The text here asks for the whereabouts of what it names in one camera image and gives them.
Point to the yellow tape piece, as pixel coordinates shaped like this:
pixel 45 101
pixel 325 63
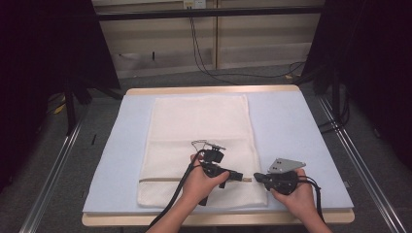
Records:
pixel 60 109

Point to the black stand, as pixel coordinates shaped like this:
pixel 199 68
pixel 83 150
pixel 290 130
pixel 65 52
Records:
pixel 69 110
pixel 315 79

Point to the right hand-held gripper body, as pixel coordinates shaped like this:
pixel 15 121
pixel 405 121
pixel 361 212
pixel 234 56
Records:
pixel 283 181

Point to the wooden table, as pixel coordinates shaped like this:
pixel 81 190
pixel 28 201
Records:
pixel 129 220

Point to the person's right hand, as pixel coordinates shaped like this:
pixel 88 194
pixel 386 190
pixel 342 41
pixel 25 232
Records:
pixel 302 200

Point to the black horizontal bar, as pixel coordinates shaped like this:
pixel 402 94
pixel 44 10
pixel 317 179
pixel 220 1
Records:
pixel 210 13

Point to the light blue table mat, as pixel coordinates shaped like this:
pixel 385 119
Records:
pixel 291 129

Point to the white towel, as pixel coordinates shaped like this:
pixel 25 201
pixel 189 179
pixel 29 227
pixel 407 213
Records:
pixel 197 123

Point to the small black floor object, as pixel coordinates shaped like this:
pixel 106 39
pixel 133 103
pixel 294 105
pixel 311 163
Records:
pixel 94 139

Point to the person's left hand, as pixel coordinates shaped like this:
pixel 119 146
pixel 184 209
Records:
pixel 197 186

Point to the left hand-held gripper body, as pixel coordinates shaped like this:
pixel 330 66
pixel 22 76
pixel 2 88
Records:
pixel 212 161

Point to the white wall socket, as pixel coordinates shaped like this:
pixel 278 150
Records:
pixel 194 4

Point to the black curtain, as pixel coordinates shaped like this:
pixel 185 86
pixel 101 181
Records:
pixel 372 64
pixel 39 64

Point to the metal floor rail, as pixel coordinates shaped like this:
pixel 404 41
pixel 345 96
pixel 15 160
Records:
pixel 366 174
pixel 48 187

